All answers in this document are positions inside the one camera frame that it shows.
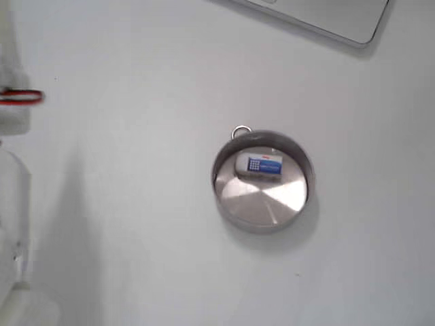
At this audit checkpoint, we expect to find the small white and blue box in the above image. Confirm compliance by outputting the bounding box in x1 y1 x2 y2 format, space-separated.
234 153 285 183

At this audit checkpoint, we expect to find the round metal bowl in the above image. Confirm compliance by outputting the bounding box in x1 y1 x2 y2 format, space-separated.
210 130 317 235

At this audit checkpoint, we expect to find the silver laptop computer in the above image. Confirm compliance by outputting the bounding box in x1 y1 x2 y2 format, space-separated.
210 0 398 48

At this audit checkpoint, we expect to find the metal key clasp ring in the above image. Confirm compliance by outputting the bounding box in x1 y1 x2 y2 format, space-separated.
232 124 252 140

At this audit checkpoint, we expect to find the red black servo cable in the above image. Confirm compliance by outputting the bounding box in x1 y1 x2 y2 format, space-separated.
0 88 46 107

